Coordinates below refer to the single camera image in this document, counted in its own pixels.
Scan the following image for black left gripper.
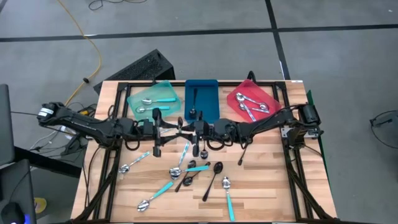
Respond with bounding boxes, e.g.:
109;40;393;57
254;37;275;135
119;108;185;158

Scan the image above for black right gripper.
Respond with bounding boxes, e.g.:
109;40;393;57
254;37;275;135
180;110;240;158

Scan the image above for blue patterned handle spoon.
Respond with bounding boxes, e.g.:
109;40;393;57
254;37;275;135
238;103;257;123
247;103;271;114
170;142;191;180
118;151;152;174
235;92;269;109

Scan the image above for blue plastic bin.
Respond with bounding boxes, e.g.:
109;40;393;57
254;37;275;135
184;79;221;124

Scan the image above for translucent teal plastic bin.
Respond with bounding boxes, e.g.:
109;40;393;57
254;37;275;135
126;80;182;125

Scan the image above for black perforated computer case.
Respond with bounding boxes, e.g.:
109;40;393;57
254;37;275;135
93;49;176;95

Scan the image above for translucent pink plastic bin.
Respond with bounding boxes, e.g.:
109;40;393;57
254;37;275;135
226;79;282;124

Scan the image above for black desk edge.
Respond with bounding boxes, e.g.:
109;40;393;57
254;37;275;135
14;146;83;179

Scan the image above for dark green board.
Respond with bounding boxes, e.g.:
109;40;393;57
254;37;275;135
306;89;326;175

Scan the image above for yellow floor marker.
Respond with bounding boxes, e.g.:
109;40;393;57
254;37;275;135
33;197;48;215

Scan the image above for dark grey panel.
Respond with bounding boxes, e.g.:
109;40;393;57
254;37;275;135
0;83;16;167

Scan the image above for black rounded device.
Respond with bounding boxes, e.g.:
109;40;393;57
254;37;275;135
1;201;26;224

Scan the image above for yellow power cable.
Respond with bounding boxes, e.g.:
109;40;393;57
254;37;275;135
57;0;103;106

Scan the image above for white cable bundle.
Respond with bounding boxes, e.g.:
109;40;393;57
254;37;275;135
29;124;74;152

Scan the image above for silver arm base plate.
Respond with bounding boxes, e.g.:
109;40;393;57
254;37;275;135
280;126;324;139

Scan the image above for black floor cable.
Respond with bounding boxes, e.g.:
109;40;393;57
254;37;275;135
88;0;149;11

